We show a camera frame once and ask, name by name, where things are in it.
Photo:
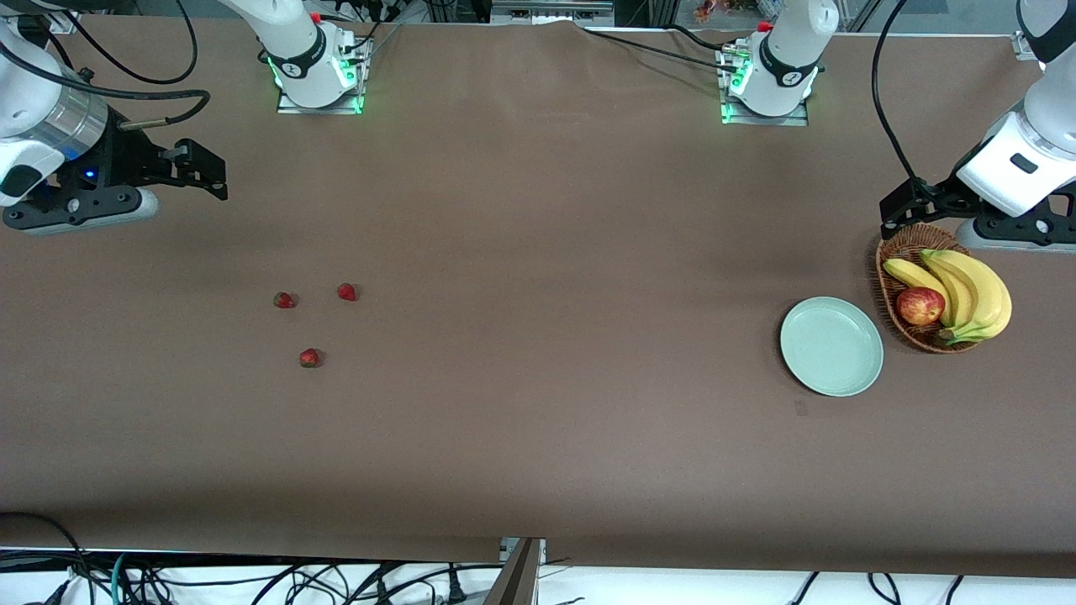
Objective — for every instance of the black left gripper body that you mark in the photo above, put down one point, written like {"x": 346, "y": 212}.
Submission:
{"x": 940, "y": 196}

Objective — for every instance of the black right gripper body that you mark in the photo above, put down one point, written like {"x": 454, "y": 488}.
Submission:
{"x": 126, "y": 158}

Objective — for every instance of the red strawberry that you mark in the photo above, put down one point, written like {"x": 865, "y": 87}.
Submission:
{"x": 346, "y": 291}
{"x": 284, "y": 300}
{"x": 309, "y": 358}

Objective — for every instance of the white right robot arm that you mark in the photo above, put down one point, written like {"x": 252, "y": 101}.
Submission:
{"x": 298, "y": 42}

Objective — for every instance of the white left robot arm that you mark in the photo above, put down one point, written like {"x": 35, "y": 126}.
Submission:
{"x": 790, "y": 42}

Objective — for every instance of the pale green round plate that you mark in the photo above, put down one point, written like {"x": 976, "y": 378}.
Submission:
{"x": 832, "y": 346}

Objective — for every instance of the brown wicker basket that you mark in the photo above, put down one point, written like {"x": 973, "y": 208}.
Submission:
{"x": 904, "y": 244}

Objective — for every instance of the red apple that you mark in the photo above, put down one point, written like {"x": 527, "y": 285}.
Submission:
{"x": 920, "y": 307}

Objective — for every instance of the yellow banana bunch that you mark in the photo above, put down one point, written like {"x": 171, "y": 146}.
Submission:
{"x": 979, "y": 290}

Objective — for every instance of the aluminium corner profile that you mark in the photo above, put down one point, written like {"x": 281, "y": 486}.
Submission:
{"x": 65, "y": 23}
{"x": 1024, "y": 46}

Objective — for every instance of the orange background objects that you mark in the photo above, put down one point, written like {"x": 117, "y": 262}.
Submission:
{"x": 706, "y": 10}

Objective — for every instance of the brown table cover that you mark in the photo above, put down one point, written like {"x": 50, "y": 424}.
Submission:
{"x": 538, "y": 252}

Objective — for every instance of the black power plug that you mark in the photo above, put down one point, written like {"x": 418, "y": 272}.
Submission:
{"x": 455, "y": 588}

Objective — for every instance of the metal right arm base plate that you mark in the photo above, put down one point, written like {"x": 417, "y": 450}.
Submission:
{"x": 294, "y": 107}

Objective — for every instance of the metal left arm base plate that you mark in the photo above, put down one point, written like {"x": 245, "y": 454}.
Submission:
{"x": 782, "y": 120}

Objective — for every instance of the aluminium frame rail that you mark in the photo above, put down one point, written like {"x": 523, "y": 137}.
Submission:
{"x": 546, "y": 13}

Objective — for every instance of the brown wooden post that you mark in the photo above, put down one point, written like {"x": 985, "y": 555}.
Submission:
{"x": 517, "y": 580}

